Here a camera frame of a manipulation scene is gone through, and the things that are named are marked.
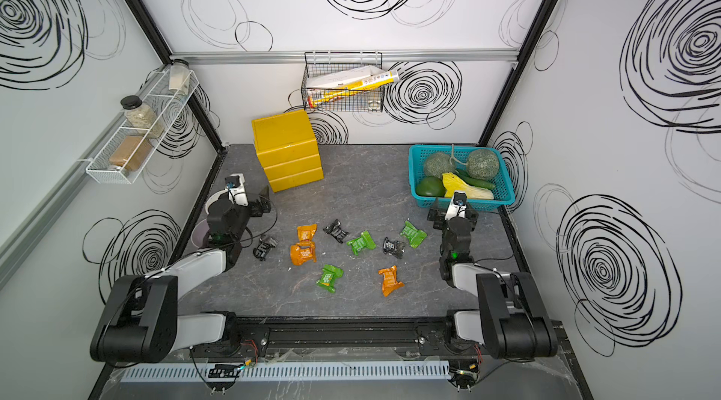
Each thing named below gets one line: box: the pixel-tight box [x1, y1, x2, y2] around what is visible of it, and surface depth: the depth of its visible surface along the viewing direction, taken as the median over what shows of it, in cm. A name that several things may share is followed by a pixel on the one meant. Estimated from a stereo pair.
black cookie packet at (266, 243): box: [252, 234, 278, 262], surface depth 91 cm
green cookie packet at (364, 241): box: [346, 230, 377, 257], surface depth 93 cm
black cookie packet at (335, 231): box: [322, 218, 350, 245], surface depth 95 cm
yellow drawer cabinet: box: [251, 108, 324, 194], surface depth 98 cm
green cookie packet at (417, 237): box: [399, 220, 429, 249], surface depth 95 cm
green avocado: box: [415, 176, 446, 197], surface depth 99 cm
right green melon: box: [465, 149, 500, 180], surface depth 101 cm
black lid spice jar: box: [120, 94, 165, 139], surface depth 72 cm
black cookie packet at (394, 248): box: [383, 236, 405, 260], surface depth 91 cm
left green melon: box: [424, 152, 457, 180], surface depth 102 cm
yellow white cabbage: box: [441, 171, 494, 200], surface depth 98 cm
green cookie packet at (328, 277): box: [315, 263, 344, 294], surface depth 85 cm
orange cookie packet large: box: [290, 240, 318, 266], surface depth 91 cm
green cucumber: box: [454, 169, 496, 190], surface depth 100 cm
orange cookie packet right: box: [377, 264, 405, 298], surface depth 85 cm
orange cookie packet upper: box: [296, 223, 319, 243], surface depth 96 cm
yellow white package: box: [306, 64, 401, 109], surface depth 88 cm
